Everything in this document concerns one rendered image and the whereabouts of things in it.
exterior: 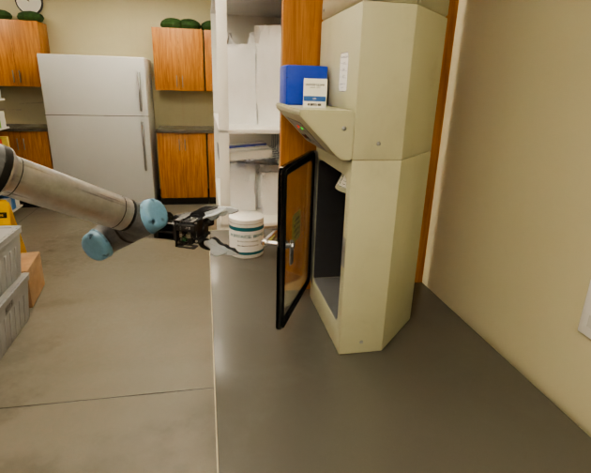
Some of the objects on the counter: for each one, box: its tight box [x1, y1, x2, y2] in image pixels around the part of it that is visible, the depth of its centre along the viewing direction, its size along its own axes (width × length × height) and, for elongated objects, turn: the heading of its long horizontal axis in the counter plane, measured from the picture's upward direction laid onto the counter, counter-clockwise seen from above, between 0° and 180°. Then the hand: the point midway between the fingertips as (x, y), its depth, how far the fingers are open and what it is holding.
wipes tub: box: [229, 211, 264, 259], centre depth 169 cm, size 13×13×15 cm
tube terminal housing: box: [310, 0, 447, 354], centre depth 113 cm, size 25×32×77 cm
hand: (237, 231), depth 113 cm, fingers open, 10 cm apart
